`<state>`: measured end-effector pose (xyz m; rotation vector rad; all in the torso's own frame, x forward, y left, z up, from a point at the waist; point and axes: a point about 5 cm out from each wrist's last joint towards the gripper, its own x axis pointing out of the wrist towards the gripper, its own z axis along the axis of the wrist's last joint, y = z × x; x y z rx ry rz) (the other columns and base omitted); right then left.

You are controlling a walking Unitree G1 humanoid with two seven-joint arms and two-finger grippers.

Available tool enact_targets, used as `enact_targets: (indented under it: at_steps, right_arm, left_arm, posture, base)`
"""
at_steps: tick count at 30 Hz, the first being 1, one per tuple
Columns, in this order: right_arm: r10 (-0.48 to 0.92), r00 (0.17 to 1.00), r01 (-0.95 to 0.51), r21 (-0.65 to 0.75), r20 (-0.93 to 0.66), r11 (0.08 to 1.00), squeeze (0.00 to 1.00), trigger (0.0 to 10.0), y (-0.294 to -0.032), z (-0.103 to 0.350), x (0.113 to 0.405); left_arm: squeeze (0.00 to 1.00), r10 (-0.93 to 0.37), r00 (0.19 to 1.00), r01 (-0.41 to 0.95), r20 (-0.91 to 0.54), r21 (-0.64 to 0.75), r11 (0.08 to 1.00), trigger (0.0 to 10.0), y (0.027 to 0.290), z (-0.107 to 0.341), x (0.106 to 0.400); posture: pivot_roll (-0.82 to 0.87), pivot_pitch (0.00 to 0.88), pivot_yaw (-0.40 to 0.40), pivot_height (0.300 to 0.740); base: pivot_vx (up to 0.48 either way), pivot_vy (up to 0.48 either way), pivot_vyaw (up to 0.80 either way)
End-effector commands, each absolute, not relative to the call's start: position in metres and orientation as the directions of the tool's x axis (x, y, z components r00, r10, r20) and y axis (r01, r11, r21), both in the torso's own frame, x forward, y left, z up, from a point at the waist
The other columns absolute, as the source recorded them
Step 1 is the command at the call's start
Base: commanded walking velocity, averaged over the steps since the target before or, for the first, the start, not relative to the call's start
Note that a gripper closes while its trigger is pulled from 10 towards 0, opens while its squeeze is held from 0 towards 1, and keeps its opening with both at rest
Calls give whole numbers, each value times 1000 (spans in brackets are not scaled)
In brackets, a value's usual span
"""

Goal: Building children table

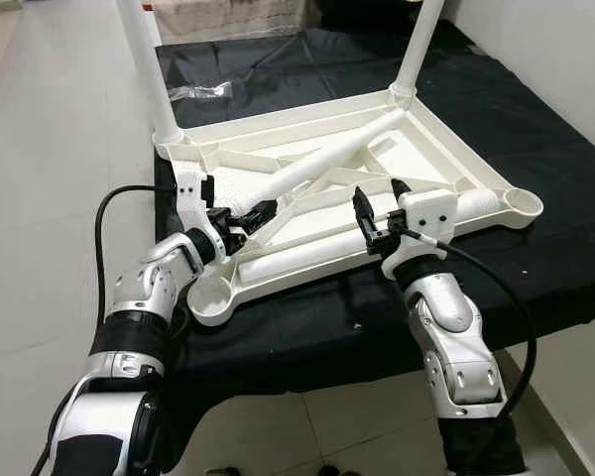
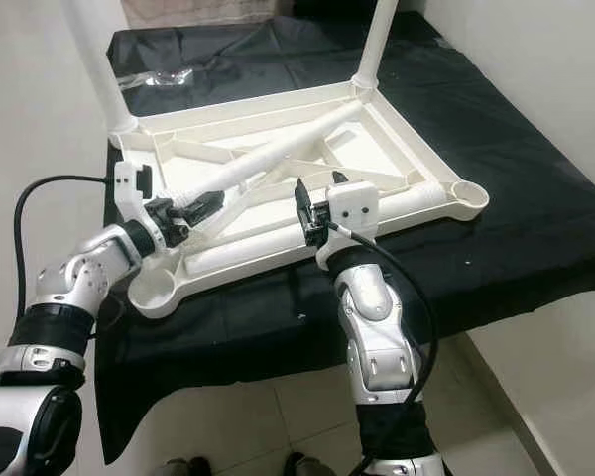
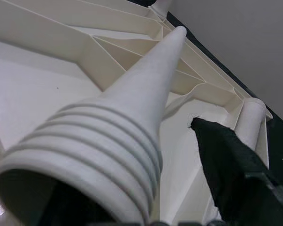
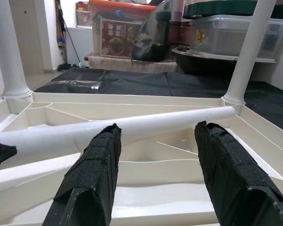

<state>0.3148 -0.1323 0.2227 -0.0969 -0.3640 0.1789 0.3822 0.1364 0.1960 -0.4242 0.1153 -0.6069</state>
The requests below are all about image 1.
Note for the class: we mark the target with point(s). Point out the black left robot foot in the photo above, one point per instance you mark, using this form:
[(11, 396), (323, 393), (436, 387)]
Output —
[(223, 472)]

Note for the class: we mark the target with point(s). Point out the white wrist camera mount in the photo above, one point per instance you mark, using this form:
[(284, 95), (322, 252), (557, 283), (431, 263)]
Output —
[(188, 203), (431, 213)]

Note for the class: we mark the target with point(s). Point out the white plastic children table top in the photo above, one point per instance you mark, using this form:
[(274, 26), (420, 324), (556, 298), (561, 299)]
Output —
[(446, 149)]

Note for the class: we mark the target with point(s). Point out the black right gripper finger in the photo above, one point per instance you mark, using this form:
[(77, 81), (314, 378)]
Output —
[(364, 208), (401, 189)]

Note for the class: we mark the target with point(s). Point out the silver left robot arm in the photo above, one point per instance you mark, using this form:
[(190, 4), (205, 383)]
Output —
[(154, 283)]

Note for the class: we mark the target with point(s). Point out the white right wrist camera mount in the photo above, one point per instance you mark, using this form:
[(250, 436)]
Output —
[(431, 213)]

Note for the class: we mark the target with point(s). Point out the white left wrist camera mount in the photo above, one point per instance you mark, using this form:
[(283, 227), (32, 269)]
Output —
[(188, 203)]

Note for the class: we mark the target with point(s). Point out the black robot foot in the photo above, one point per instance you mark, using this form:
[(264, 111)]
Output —
[(327, 471), (223, 472)]

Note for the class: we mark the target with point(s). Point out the white plastic table leg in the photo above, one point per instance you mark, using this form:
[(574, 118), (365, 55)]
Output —
[(327, 159), (419, 50), (144, 69), (297, 253)]

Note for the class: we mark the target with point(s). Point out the black tablecloth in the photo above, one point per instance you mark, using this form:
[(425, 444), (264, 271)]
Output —
[(535, 129)]

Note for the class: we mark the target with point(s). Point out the beige low bench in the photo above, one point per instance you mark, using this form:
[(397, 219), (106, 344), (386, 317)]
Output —
[(228, 18)]

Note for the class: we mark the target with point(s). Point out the black right robot foot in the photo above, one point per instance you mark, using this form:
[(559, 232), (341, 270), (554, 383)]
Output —
[(327, 471)]

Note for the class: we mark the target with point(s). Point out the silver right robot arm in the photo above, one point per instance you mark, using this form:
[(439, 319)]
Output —
[(451, 337)]

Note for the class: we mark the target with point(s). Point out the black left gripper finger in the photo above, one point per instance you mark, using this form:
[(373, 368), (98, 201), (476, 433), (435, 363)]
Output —
[(260, 211)]

